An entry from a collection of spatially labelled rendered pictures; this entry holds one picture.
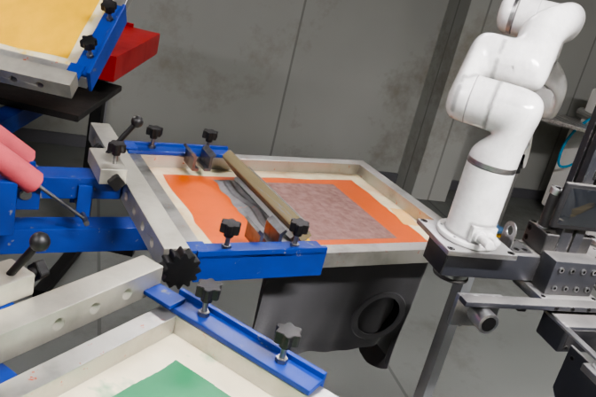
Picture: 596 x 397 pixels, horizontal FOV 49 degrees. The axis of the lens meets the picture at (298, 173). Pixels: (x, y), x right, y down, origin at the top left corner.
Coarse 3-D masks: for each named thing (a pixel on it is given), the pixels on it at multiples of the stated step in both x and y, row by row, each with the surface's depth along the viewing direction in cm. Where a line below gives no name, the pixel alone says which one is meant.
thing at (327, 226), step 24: (192, 216) 155; (216, 216) 158; (240, 216) 161; (312, 216) 171; (336, 216) 175; (360, 216) 179; (384, 216) 183; (216, 240) 147; (240, 240) 149; (312, 240) 158; (336, 240) 161; (360, 240) 164; (384, 240) 168; (408, 240) 171
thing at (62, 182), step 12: (36, 168) 140; (48, 168) 141; (60, 168) 142; (72, 168) 144; (84, 168) 145; (48, 180) 137; (60, 180) 138; (72, 180) 140; (84, 180) 141; (96, 180) 142; (60, 192) 140; (72, 192) 141; (96, 192) 143; (108, 192) 145; (120, 192) 146
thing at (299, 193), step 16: (176, 176) 176; (192, 176) 178; (208, 176) 181; (176, 192) 166; (192, 192) 168; (208, 192) 171; (288, 192) 183; (304, 192) 186; (320, 192) 189; (336, 192) 192; (352, 192) 195; (208, 208) 162; (224, 208) 164; (304, 208) 175; (320, 208) 178; (336, 208) 180; (352, 208) 183; (368, 208) 186; (384, 208) 189
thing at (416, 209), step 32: (160, 160) 179; (224, 160) 188; (256, 160) 193; (288, 160) 198; (320, 160) 205; (352, 160) 212; (160, 192) 155; (384, 192) 199; (352, 256) 149; (384, 256) 154; (416, 256) 159
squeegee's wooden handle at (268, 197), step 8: (232, 152) 179; (232, 160) 176; (240, 160) 175; (232, 168) 178; (240, 168) 172; (248, 168) 171; (240, 176) 173; (248, 176) 168; (256, 176) 166; (248, 184) 168; (256, 184) 164; (264, 184) 163; (256, 192) 164; (264, 192) 160; (272, 192) 159; (264, 200) 160; (272, 200) 157; (280, 200) 155; (272, 208) 156; (280, 208) 153; (288, 208) 152; (280, 216) 152; (288, 216) 150; (296, 216) 149; (288, 224) 149; (304, 240) 153
